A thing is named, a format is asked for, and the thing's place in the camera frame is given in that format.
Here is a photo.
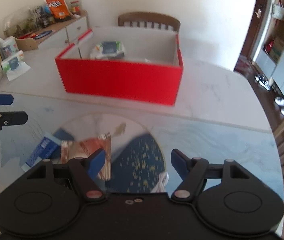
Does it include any white sideboard cabinet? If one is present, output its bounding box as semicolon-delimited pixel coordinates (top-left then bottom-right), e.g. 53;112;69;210
14;10;90;53

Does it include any white green tissue pack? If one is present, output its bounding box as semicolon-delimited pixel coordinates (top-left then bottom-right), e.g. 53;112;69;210
1;50;31;81

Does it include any blue oval dish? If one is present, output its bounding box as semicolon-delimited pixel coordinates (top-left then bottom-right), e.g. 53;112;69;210
35;30;54;40

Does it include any red cardboard box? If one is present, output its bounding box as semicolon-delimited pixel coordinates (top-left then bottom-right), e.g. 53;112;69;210
55;26;184;106

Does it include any white charger cable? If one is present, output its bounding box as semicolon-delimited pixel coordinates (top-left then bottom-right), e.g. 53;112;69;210
151;172;169;193

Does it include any brown striped snack packet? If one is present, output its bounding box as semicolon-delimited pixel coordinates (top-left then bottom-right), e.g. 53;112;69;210
60;132;112;180

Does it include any cardboard box with green print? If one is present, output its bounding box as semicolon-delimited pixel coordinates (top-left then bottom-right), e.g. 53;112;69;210
270;36;284;63

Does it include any orange snack bag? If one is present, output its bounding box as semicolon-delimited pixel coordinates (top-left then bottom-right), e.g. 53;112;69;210
44;0;72;22

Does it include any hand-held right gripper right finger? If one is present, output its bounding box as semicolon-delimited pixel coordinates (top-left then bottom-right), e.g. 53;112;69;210
171;149;250;202

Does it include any white printed canister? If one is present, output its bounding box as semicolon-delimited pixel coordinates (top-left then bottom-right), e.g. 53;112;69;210
0;36;20;59

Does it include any red lidded jar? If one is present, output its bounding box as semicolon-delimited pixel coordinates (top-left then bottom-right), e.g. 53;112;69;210
70;0;80;14

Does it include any clear glass terrarium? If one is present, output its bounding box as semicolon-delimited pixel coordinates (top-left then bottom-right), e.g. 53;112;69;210
4;5;55;37

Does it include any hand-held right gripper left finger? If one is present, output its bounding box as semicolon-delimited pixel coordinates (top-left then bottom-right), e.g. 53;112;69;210
27;149;107;202

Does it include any pale hanging tote bag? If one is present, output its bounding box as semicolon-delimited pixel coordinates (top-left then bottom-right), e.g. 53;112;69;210
272;0;284;22

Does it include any red bag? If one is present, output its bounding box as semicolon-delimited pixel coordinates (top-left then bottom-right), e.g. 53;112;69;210
264;39;275;53

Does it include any white marble desktop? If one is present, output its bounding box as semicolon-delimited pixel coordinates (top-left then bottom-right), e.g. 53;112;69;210
0;36;284;230

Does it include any blue flat packet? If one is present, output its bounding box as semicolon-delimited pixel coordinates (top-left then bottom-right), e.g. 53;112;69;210
22;129;75;172

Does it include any dark blue speckled round mat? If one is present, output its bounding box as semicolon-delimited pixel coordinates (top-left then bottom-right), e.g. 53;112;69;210
106;133;167;194

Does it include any red patterned rug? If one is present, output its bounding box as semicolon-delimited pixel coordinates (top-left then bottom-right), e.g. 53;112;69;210
235;55;252;75

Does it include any light wooden tray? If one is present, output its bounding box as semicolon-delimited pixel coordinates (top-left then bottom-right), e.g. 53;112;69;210
14;36;38;52

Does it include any white wet wipe packet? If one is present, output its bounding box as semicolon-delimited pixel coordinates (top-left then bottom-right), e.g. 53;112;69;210
90;41;125;60

